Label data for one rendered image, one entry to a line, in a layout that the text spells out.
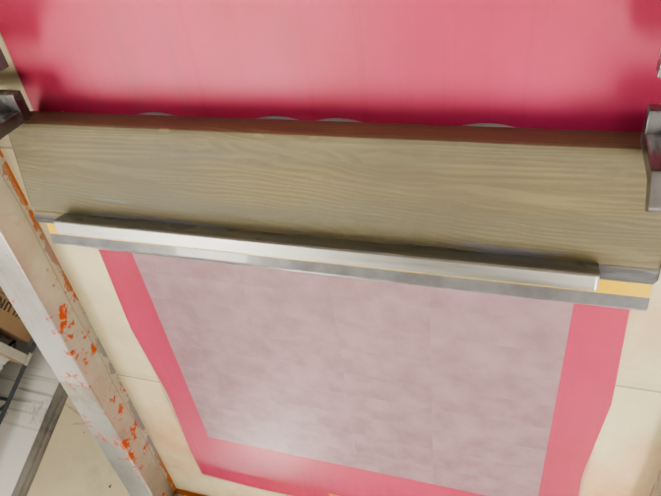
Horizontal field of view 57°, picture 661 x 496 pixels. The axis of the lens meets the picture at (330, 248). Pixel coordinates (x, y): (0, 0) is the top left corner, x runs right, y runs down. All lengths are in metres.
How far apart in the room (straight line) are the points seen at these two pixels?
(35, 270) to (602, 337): 0.45
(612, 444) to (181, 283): 0.37
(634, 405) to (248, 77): 0.36
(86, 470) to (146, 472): 4.07
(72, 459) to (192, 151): 4.60
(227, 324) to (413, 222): 0.24
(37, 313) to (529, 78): 0.45
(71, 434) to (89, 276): 4.42
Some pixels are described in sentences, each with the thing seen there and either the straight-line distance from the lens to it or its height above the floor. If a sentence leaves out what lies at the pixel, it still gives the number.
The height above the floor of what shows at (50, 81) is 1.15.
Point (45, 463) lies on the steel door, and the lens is 5.05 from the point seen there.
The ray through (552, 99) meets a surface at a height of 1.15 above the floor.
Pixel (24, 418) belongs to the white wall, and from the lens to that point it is 5.19.
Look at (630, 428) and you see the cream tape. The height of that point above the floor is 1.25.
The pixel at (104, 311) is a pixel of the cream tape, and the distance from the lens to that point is 0.60.
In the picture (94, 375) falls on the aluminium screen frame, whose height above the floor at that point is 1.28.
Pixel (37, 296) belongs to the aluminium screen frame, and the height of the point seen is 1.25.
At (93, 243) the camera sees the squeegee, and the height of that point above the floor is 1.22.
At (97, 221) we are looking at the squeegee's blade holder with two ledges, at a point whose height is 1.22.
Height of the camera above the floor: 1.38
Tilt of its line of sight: 25 degrees down
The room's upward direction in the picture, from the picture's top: 166 degrees counter-clockwise
